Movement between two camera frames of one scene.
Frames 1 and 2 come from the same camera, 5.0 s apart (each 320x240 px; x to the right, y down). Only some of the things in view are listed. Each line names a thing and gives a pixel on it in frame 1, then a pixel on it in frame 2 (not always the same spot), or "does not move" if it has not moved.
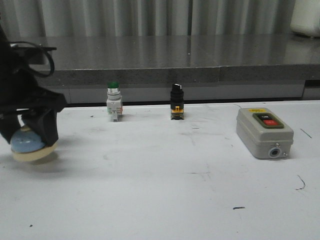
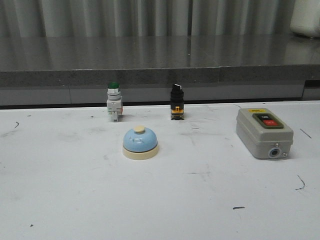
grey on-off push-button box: [263, 133] does not move
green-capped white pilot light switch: [114, 101] does not move
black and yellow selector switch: [177, 102] does not move
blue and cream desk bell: [26, 146] to [140, 143]
